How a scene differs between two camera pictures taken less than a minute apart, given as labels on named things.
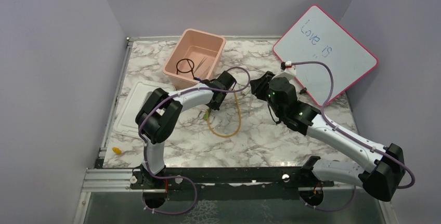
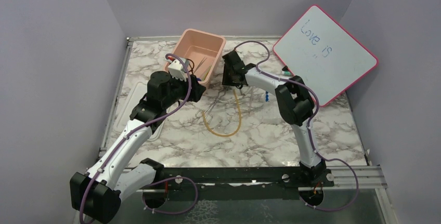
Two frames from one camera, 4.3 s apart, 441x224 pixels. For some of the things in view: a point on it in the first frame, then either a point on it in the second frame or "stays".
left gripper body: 215,105 -> 193,95
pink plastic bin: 195,57 stays
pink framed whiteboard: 317,37 stays
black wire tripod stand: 191,64 stays
